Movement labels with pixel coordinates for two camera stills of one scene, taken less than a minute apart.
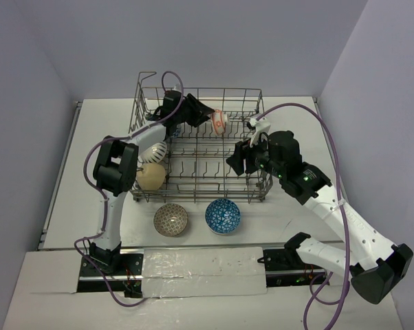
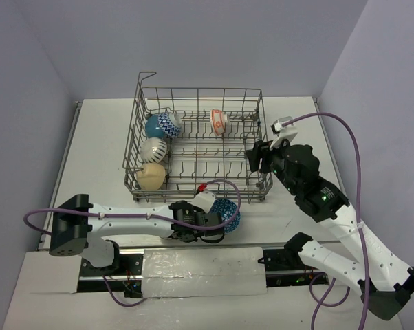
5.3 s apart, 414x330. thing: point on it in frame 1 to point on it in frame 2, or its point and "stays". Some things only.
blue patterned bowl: (222, 216) stays
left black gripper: (190, 110) to (213, 220)
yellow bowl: (151, 176) stays
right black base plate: (285, 269) stays
